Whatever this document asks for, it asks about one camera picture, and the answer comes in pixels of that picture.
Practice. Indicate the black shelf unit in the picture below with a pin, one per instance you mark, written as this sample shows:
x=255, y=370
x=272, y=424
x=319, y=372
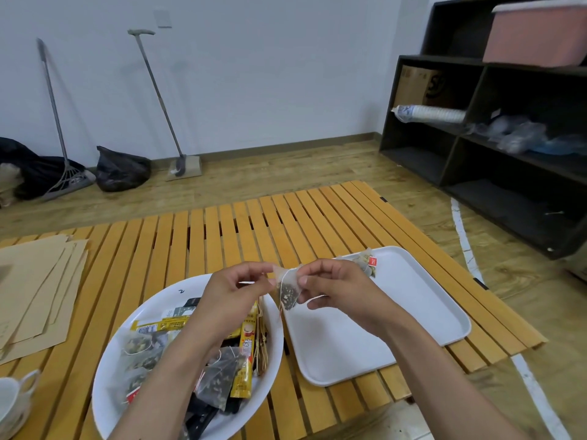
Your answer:
x=504, y=206

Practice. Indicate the bunch of tan rubber bands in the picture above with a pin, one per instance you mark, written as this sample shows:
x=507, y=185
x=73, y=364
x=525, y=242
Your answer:
x=262, y=343

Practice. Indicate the stack of brown envelopes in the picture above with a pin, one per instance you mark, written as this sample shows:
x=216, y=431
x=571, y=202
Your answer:
x=32, y=293

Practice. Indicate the red tag tea bag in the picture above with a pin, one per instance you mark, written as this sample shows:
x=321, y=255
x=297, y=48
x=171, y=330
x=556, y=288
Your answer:
x=289, y=290

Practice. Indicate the white floor tape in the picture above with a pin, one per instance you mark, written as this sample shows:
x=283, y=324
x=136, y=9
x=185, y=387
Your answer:
x=463, y=238

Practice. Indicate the person's left forearm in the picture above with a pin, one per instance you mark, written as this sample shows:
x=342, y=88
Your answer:
x=160, y=398

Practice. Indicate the sleeve of white paper cups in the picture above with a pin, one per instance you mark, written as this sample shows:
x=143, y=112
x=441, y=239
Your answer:
x=435, y=114

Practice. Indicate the pile of black coffee sticks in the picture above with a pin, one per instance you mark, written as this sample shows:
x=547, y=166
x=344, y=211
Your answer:
x=202, y=417

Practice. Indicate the white teacup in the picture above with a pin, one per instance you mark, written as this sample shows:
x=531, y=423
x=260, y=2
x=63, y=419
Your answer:
x=9, y=398

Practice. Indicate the white round bowl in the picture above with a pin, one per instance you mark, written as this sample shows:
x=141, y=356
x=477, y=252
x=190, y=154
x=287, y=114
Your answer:
x=151, y=302

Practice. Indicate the pink storage bin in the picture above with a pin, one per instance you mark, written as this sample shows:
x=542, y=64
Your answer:
x=536, y=38

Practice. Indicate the large black bag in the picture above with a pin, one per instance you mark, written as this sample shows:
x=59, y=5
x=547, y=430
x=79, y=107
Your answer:
x=41, y=176

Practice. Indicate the brown cardboard box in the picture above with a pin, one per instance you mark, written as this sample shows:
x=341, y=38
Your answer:
x=415, y=87

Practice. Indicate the person's right hand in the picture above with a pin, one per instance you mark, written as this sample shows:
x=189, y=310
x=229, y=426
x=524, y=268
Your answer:
x=353, y=293

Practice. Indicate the person's left hand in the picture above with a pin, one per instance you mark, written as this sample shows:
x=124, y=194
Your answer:
x=229, y=302

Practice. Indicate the small black garbage bag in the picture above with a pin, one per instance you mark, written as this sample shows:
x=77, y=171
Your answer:
x=121, y=171

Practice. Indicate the white wall plate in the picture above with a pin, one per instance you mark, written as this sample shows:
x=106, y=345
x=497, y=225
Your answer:
x=163, y=18

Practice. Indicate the white plastic tray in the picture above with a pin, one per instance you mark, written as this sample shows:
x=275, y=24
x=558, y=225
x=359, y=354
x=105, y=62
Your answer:
x=394, y=316

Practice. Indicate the person's right forearm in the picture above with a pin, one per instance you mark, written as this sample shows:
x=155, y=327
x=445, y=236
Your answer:
x=449, y=384

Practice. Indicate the yellow sachet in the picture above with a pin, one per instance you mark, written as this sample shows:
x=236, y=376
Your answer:
x=165, y=323

